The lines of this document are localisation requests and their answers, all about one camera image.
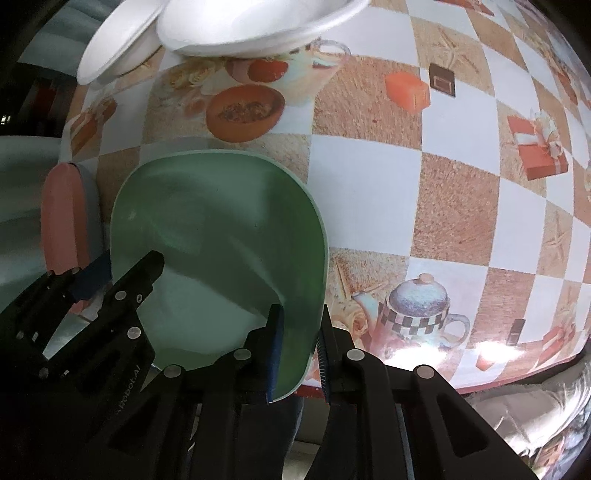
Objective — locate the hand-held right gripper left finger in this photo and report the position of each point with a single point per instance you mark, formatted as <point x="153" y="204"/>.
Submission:
<point x="275" y="350"/>

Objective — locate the dark wooden furniture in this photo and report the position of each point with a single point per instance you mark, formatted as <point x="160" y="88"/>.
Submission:
<point x="32" y="115"/>

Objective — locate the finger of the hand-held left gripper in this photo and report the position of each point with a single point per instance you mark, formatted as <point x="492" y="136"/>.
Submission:
<point x="138" y="277"/>
<point x="90" y="277"/>

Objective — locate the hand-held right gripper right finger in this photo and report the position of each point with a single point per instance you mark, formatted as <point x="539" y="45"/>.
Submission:
<point x="323" y="364"/>

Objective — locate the grey-blue plate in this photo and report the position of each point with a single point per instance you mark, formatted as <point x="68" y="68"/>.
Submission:
<point x="92" y="207"/>

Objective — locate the pale green ribbed sofa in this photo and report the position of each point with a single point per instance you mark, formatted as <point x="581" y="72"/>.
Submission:
<point x="23" y="207"/>

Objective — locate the white foam bowl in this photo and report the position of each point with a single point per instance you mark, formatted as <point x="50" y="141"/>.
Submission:
<point x="120" y="46"/>
<point x="258" y="23"/>

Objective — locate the pink plate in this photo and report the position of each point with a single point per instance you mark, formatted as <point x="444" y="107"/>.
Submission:
<point x="62" y="217"/>

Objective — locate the checkered printed tablecloth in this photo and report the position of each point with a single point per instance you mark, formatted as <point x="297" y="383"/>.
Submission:
<point x="369" y="184"/>

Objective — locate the green plate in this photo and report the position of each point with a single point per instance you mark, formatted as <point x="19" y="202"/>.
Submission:
<point x="207" y="207"/>

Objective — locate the white fuzzy blanket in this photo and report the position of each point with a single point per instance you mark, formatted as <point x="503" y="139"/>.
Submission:
<point x="531" y="415"/>

